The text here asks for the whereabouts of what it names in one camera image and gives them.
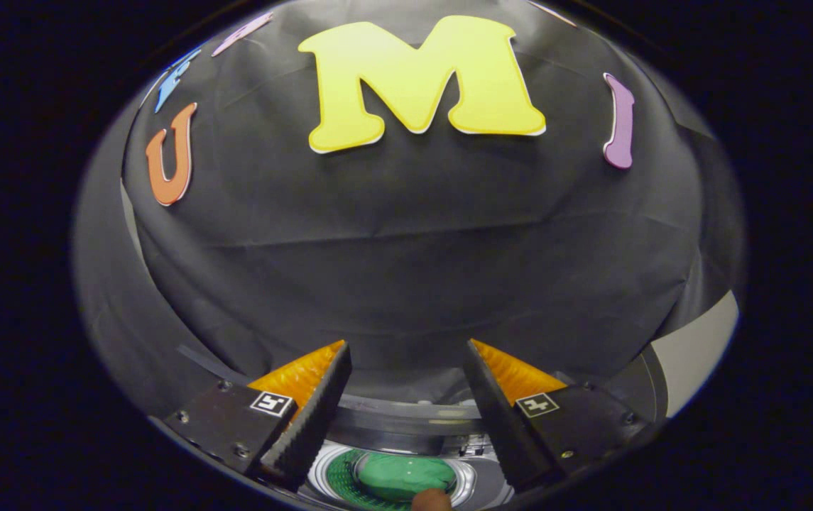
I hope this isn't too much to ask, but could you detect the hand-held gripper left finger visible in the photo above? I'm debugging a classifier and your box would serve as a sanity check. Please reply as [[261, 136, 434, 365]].
[[163, 339, 353, 492]]

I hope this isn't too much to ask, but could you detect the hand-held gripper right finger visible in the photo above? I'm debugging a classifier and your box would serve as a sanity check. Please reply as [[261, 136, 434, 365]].
[[462, 339, 653, 492]]

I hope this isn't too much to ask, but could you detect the dark grey washing machine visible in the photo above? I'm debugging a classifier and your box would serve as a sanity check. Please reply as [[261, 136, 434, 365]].
[[300, 426, 520, 511]]

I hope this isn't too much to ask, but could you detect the green shirt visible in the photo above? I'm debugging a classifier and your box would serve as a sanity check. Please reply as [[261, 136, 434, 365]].
[[356, 453, 459, 504]]

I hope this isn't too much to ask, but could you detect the black backdrop cloth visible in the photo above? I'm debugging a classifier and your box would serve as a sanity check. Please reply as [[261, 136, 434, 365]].
[[72, 0, 746, 421]]

